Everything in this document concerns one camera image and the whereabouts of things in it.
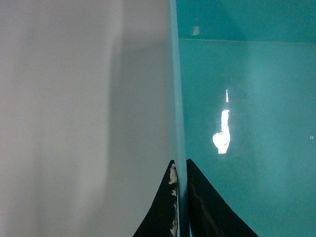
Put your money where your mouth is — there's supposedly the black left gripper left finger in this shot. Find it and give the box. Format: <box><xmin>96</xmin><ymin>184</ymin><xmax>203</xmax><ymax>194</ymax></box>
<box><xmin>134</xmin><ymin>160</ymin><xmax>178</xmax><ymax>237</ymax></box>

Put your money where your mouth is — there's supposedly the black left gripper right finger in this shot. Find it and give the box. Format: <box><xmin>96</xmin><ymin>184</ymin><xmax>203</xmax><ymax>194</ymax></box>
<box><xmin>187</xmin><ymin>159</ymin><xmax>257</xmax><ymax>237</ymax></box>

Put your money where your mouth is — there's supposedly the teal plastic bin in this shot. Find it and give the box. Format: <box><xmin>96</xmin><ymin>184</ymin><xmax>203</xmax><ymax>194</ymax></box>
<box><xmin>167</xmin><ymin>0</ymin><xmax>316</xmax><ymax>237</ymax></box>

